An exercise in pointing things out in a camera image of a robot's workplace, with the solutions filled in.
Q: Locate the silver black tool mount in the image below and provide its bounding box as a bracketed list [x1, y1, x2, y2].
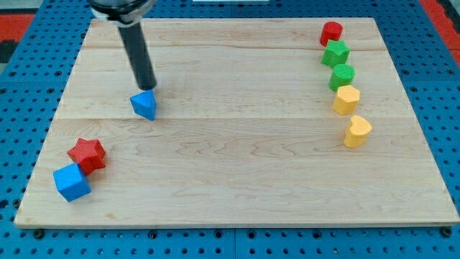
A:
[88, 0, 157, 27]

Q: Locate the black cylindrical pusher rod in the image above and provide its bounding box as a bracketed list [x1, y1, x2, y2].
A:
[118, 23, 157, 91]

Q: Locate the blue triangle block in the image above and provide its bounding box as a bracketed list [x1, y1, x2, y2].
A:
[129, 89, 157, 121]

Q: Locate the red star block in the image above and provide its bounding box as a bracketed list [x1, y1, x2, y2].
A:
[67, 138, 106, 176]

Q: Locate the green star block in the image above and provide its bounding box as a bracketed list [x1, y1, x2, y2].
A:
[321, 40, 350, 68]

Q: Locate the light wooden board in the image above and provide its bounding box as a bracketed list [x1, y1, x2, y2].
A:
[14, 18, 459, 230]

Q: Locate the blue cube block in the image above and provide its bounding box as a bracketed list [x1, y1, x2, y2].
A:
[53, 163, 91, 202]

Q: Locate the red cylinder block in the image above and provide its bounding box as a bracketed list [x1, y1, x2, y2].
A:
[320, 21, 343, 47]

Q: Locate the green cylinder block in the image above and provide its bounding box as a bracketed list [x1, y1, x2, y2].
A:
[328, 64, 355, 91]

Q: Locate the yellow hexagon block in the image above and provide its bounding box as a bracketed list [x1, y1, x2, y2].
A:
[332, 85, 360, 115]

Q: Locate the yellow heart block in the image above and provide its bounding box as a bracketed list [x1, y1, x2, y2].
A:
[344, 115, 373, 148]

